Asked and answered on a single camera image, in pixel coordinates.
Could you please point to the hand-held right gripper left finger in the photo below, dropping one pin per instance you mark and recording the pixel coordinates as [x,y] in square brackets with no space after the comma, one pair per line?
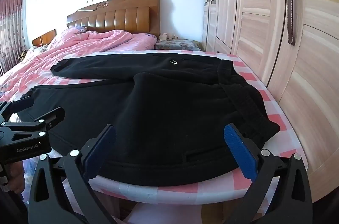
[99,151]

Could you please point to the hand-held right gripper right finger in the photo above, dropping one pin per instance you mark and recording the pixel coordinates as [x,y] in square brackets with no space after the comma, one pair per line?
[239,149]

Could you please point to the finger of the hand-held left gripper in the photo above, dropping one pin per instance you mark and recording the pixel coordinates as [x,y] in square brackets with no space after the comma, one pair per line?
[39,124]
[18,104]

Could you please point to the black pants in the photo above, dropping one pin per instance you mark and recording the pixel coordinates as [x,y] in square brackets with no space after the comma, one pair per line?
[159,112]

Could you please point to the person's left hand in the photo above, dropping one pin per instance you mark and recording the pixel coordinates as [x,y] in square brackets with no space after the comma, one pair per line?
[16,176]

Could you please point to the leopard print cushion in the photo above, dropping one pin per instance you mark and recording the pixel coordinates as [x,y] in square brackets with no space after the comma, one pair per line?
[29,53]

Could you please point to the pink white checkered tablecloth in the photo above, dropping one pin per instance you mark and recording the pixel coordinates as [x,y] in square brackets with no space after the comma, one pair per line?
[185,189]

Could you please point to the brown wooden cabinet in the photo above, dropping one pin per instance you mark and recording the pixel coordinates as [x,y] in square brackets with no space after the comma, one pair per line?
[45,38]

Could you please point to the red patterned curtain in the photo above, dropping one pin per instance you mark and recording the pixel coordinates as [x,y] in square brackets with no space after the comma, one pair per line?
[10,28]

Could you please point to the pink quilt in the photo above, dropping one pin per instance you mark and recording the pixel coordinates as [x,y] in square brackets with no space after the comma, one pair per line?
[79,46]

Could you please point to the nightstand with floral cloth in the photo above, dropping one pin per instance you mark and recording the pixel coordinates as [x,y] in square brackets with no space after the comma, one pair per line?
[177,44]

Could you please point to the brown wooden bed headboard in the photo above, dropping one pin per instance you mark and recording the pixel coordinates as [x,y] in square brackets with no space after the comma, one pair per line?
[119,17]

